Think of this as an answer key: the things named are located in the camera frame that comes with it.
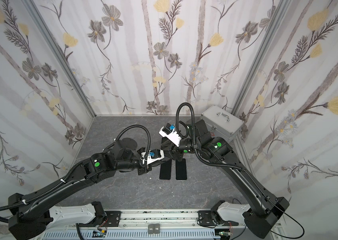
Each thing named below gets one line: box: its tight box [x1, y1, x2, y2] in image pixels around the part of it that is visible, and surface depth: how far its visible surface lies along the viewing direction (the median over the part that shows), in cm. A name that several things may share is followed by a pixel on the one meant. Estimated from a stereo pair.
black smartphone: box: [175, 158, 187, 180], surface depth 92 cm
